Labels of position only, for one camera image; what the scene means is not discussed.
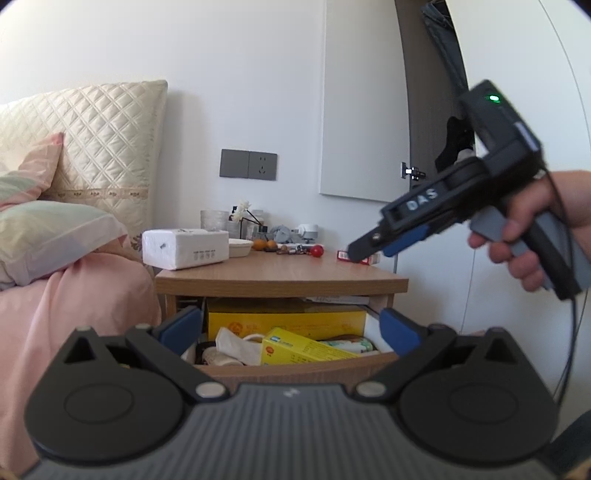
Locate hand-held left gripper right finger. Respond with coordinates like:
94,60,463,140
355,308,525,401

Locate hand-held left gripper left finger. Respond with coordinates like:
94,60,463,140
62,305,230,401

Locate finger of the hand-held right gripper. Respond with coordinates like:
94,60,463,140
346,220,431,265

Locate red box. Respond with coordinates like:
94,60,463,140
337,249,380,267

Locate wooden nightstand drawer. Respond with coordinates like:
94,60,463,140
182,298,400,392

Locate person's right hand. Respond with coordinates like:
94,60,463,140
467,170,591,292

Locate hanging black cloth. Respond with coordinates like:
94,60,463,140
435,115,475,172

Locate white green bottle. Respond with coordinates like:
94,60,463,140
329,337,374,356

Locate crumpled white tissue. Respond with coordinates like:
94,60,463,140
215,326,264,367

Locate white tissue pack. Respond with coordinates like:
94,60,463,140
141,228,230,271

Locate metal door hinge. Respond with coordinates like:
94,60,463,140
399,161,427,182

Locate grey toy figure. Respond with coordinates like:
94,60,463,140
270,224,301,244

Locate wooden nightstand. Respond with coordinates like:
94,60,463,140
154,250,410,367

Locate small yellow box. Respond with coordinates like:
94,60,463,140
261,326,362,367

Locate large yellow box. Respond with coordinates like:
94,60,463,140
206,298,368,343

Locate pink duvet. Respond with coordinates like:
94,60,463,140
0,234,163,476

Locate hanging blue jeans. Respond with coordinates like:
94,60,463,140
420,0,470,95

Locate clear glass cup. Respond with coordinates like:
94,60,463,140
200,209,230,232

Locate white flower in vase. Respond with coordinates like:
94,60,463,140
230,200,265,241

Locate pastel striped pillow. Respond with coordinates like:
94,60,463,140
0,200,129,291

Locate cream quilted headboard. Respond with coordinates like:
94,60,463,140
0,79,169,265

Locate pink pillow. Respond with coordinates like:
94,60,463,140
0,132,66,209

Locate grey wall socket panel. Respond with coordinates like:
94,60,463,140
219,148,279,181

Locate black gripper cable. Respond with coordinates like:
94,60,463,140
538,166,579,408

